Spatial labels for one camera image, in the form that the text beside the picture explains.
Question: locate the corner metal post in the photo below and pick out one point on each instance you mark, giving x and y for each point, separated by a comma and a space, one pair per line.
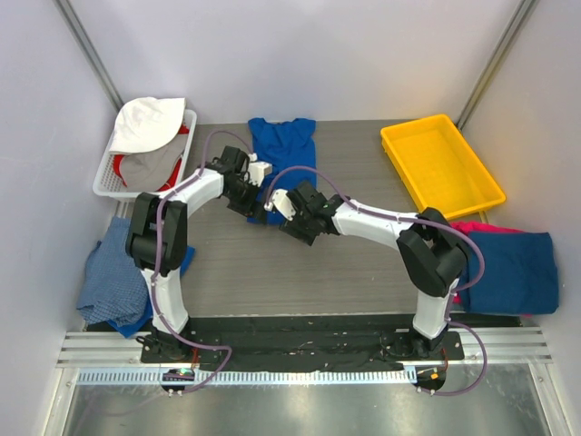
514, 27
89, 51

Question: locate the aluminium rail frame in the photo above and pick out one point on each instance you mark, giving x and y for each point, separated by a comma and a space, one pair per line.
519, 393

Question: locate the blue printed t shirt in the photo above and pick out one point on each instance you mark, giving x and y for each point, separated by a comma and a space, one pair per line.
284, 145

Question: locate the blue checkered shirt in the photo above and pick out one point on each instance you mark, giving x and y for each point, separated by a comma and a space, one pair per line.
114, 289

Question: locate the pink t shirt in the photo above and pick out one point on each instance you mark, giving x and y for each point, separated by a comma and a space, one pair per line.
481, 227

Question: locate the yellow plastic tray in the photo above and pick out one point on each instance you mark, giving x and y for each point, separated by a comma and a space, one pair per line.
439, 168

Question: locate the white cloth in basket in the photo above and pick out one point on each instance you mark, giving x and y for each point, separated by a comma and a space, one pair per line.
146, 124

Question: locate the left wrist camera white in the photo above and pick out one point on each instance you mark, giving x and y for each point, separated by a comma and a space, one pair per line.
257, 170

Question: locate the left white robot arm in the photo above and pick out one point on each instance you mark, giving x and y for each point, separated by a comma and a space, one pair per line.
157, 241

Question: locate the blue cloth under checkered shirt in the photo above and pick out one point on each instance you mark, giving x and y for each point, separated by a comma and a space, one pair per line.
128, 330

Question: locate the left corner metal post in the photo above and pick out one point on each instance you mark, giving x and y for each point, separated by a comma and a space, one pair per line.
89, 51

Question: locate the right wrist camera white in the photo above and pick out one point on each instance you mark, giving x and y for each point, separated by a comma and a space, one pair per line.
278, 201

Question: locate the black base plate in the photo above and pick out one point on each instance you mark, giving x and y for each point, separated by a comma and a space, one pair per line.
301, 350

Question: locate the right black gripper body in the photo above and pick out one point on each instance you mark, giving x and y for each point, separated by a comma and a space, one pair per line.
294, 224

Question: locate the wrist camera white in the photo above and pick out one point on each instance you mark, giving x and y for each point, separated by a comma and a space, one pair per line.
257, 170
278, 201

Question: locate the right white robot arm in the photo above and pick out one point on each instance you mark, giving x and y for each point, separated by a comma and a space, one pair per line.
433, 256

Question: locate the grey cloth in basket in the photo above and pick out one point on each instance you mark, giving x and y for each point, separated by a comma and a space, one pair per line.
145, 168

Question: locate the right corner metal post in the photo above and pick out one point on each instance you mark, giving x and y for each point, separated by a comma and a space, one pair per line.
514, 27

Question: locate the folded navy t shirt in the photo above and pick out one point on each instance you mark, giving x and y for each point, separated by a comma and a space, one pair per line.
542, 294

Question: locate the red cloth in basket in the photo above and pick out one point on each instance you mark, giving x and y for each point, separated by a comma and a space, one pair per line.
119, 168

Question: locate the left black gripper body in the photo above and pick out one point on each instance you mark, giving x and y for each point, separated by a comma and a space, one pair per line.
248, 203

